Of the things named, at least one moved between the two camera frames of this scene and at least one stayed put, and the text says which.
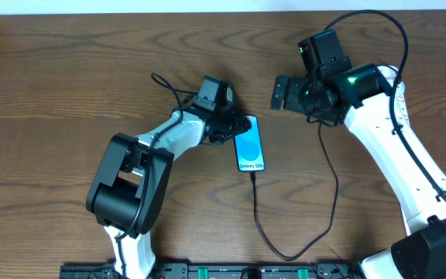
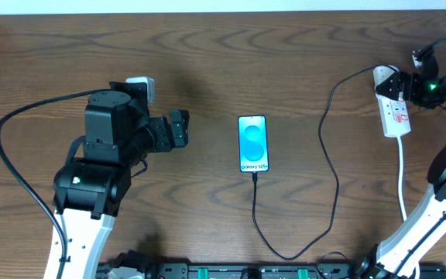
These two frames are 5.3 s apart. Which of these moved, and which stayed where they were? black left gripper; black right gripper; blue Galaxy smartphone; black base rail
Moved: black left gripper; blue Galaxy smartphone; black right gripper
Stayed: black base rail
